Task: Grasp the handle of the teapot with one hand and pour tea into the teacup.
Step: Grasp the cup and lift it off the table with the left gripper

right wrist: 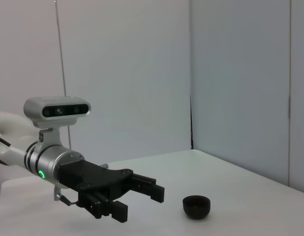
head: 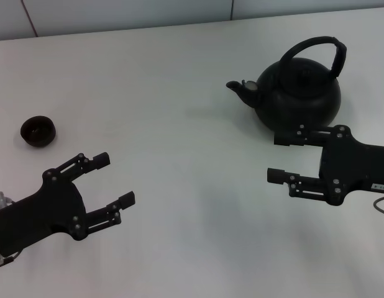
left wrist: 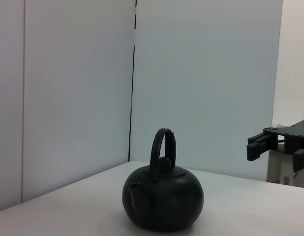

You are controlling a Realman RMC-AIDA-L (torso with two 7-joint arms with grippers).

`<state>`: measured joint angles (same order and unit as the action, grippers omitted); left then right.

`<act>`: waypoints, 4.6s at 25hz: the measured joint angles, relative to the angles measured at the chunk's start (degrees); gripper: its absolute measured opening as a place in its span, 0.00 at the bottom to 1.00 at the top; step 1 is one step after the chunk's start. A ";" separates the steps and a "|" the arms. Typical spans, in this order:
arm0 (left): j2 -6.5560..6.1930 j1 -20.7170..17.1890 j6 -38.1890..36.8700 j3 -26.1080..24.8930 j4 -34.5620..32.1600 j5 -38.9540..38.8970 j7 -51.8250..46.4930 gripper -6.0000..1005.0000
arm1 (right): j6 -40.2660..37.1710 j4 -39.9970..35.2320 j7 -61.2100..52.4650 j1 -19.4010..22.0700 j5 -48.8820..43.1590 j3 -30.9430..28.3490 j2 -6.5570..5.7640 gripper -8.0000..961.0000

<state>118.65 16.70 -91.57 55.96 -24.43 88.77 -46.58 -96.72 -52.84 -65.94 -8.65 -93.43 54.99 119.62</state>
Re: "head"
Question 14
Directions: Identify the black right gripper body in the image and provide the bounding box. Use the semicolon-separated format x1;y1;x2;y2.
317;124;384;206

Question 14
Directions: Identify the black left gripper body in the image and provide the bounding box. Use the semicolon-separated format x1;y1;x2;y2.
0;169;88;257

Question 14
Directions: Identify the black round teapot with handle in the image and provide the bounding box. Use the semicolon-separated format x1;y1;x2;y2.
226;36;347;140

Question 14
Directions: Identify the small dark teacup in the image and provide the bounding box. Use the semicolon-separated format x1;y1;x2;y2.
20;115;58;149

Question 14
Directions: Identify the left gripper cable with metal plug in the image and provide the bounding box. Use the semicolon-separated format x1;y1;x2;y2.
0;191;14;210

